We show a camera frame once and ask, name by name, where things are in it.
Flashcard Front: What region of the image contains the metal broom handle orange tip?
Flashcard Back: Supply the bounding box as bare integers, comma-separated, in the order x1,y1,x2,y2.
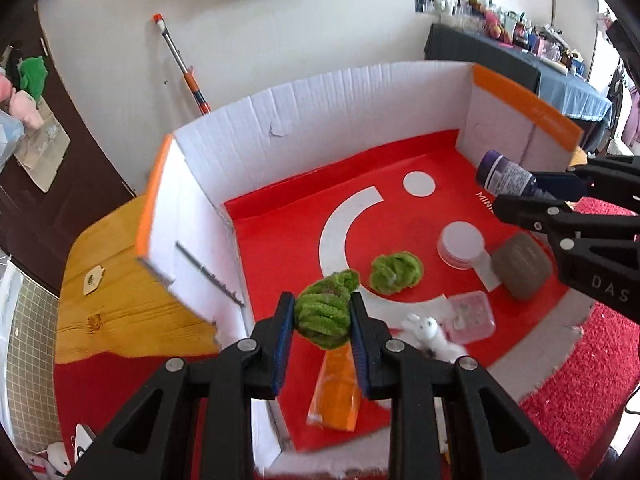
152,12,212,116

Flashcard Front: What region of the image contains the table with dark cloth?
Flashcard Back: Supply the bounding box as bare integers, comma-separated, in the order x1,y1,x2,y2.
424,22,613,153

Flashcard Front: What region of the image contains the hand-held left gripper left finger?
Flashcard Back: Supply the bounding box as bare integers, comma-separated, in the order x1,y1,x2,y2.
65,291,296,480

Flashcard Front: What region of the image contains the white plush bunny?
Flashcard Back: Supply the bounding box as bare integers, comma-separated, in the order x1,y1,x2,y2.
400,312,468,365

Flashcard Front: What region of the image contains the clear square plastic box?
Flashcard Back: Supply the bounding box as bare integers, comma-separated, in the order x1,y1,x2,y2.
446,290,497,345

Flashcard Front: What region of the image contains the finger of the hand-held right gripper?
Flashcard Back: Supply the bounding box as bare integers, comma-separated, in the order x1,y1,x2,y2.
532,155,640,206
492,194,640,261

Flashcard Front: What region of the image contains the row of small bottles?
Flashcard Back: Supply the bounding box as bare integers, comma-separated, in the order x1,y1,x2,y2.
452,0,588,76

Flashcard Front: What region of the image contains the clear plastic bag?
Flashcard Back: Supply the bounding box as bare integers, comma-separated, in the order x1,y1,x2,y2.
0,110,28,171

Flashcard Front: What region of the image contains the brown oval pouch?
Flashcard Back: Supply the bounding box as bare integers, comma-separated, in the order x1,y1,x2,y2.
490,232,553,302

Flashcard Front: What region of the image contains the orange flat packet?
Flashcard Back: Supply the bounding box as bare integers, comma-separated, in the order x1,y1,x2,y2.
306,345,362,432

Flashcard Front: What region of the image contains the pink hanging garment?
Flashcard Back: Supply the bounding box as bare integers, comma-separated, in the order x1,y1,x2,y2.
620,80,640,148

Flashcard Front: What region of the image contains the beige paper bag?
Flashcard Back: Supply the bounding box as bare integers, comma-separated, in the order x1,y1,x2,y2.
15,97,71,193

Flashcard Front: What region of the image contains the white round tin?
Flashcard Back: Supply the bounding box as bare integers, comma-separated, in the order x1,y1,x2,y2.
436,221,487,268

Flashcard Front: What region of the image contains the small wooden tag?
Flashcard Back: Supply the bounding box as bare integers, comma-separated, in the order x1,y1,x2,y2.
80,266,106,297

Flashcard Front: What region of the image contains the white and grey flat device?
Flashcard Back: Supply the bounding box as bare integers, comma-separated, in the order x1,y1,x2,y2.
72,422,98,463

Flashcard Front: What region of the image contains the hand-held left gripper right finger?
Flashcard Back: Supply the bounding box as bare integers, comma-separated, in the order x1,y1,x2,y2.
349,292,576,480

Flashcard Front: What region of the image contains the green plush toy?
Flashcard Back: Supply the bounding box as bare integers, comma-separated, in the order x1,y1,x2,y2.
17,56,50,98

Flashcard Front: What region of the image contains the red sheet with white smile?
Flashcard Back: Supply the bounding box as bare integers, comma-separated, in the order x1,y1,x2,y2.
224,130,571,453

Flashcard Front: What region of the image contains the white plush toy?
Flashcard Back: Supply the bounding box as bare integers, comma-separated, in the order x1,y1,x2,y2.
20,442,71,480

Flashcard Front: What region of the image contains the dark blue bottle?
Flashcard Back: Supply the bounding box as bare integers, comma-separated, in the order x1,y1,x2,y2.
475,149,556,200

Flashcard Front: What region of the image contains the green fuzzy chenille ball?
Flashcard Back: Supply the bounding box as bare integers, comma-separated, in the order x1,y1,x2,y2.
370,252,425,295
292,269,362,350

